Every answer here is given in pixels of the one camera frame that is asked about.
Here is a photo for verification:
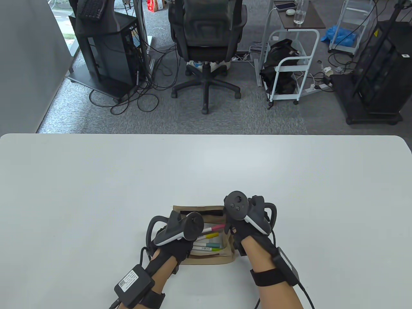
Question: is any black handheld controller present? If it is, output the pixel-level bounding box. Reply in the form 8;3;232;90
146;211;205;248
224;191;278;235

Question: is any tangle of black floor cables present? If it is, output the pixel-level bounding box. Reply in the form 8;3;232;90
89;42;181;116

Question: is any black computer stand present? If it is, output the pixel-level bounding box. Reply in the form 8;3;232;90
67;0;144;103

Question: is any black glove cable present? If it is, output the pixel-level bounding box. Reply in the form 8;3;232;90
298;282;316;309

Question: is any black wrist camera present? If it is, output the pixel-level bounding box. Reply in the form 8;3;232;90
232;237;248;257

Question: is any person's left hand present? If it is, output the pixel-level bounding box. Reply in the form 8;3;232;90
149;238;194;275

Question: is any white metal rack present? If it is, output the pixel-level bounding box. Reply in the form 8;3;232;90
328;0;375;55

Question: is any black keyboard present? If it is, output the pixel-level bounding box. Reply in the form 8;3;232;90
77;0;107;20

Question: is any brown side table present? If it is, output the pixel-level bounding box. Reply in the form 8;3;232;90
256;0;326;87

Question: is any white tubular rolling cart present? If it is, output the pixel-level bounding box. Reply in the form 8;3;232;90
267;29;321;110

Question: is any tan fabric pencil pouch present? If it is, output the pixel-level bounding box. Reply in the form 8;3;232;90
156;205;237;265

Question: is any white power strip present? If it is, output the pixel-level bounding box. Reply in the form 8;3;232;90
303;83;333;95

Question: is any clear water bottle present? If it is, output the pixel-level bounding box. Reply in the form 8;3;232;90
294;0;309;24

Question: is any black wrist strap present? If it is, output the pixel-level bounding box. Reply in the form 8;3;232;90
250;268;285;287
138;290;165;309

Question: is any black office chair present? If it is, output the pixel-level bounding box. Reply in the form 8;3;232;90
168;0;248;115

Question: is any black wrist sensor box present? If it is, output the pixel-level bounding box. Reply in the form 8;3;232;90
114;265;155;309
274;247;300;286

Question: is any black backpack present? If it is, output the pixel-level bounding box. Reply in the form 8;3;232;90
260;39;301;95

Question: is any black computer tower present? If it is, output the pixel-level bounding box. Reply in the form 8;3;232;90
84;32;139;87

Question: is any black equipment cart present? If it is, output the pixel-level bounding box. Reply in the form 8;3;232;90
332;20;412;125

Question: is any person's right hand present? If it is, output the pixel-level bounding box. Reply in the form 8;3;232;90
224;218;280;255

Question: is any person's right forearm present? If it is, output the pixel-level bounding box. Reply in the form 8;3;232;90
240;237;304;309

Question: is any blue plastic bag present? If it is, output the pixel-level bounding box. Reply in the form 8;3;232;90
320;25;358;47

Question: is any person's left forearm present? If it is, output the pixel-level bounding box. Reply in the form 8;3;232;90
127;249;177;309

